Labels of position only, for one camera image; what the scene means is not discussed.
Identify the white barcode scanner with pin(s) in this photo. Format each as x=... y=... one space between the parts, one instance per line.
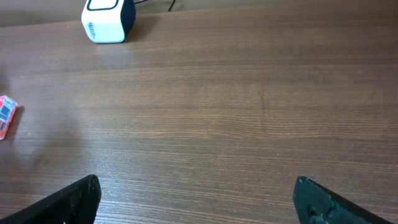
x=108 y=21

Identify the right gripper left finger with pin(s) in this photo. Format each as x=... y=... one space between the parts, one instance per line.
x=76 y=203

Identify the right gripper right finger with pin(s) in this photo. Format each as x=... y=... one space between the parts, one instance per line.
x=315 y=204

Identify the red juice carton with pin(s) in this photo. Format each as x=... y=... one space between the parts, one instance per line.
x=8 y=109

